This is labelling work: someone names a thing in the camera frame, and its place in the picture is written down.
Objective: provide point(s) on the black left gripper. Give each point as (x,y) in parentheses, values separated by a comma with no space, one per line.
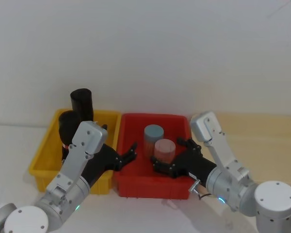
(101,162)

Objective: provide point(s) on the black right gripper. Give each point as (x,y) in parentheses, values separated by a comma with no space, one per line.
(194,167)

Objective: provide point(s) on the clear jar with pink lid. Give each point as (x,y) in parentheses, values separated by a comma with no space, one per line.
(164,151)

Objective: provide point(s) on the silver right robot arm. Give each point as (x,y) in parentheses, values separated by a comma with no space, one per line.
(232,174)

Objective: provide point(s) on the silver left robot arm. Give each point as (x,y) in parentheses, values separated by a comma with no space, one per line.
(70,174)

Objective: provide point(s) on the clear jar with blue lid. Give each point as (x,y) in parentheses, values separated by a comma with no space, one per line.
(152,136)

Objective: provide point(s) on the red plastic bin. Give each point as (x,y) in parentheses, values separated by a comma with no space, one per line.
(135,179)

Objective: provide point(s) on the black cylinder with red band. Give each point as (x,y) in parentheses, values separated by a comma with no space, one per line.
(68,131)

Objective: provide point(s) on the tall black cylinder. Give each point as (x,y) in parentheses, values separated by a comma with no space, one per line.
(82,104)

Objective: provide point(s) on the yellow plastic bin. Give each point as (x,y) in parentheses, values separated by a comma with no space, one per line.
(46,157)

